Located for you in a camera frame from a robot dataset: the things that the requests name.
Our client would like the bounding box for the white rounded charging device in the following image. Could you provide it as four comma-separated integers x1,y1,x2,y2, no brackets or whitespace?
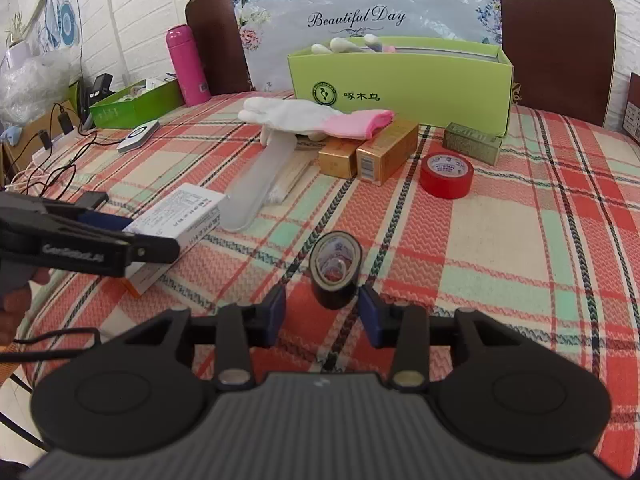
117,120,161,154

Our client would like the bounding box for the pale wooden sticks packet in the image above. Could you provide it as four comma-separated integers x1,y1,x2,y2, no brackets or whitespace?
265,151,314,206

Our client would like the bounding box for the pink thermos bottle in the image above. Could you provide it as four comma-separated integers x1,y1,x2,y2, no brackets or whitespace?
166,25,212,108

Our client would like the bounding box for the clear plastic bag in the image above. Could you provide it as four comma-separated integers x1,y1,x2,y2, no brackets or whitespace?
0,52,74,126

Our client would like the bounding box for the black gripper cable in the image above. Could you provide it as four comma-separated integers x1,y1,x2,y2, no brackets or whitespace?
0,327,104,364

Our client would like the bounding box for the white power strip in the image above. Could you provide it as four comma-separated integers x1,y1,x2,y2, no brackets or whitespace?
27,132,86,173

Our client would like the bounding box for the red tape roll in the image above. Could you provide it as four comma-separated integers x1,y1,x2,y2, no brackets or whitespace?
419,152,475,200

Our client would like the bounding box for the large light green cardboard box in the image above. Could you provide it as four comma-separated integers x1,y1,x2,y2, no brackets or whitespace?
287,36,514,139

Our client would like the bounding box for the white and orange medicine box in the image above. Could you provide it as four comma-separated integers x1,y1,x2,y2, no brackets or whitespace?
122,182,229,296

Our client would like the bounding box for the white glove with pink cuff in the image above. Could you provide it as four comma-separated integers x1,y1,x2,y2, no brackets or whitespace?
237,97,396,142
310,33,399,56

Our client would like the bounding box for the olive green carton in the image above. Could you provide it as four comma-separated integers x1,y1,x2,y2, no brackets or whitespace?
443,122,503,166

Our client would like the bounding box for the brown cardboard box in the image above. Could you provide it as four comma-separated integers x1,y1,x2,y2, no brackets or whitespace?
602,72,640,149

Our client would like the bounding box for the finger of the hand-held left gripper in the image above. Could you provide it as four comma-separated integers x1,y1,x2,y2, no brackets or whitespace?
122,232,181,265
40,192,134,234

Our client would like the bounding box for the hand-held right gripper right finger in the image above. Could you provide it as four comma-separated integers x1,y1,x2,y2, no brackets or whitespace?
357,285,527,392

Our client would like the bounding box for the person's left hand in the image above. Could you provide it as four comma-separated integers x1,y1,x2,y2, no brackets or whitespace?
0,269,51,346

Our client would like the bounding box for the white potted plant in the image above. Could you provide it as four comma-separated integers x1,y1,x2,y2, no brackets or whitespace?
4,10,34,69

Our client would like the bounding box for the clear toothbrush case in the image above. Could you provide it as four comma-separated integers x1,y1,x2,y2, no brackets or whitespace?
220,132,299,233

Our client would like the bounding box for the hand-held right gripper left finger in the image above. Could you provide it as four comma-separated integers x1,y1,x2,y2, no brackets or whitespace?
119,286,287,392

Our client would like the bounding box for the small green cardboard box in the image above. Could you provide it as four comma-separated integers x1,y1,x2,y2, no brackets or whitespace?
89,77,184,130

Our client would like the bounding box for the blue white wall sticker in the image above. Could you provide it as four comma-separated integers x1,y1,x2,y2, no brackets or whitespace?
42,0,84,52

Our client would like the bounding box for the black tape roll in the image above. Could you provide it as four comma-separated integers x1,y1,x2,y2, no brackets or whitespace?
309,231,362,310

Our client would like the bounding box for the plaid tablecloth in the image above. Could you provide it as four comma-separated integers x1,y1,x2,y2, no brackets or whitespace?
15,91,640,467

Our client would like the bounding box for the gold carton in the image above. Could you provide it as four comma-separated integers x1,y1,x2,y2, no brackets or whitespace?
356,120,420,185
318,136,374,179

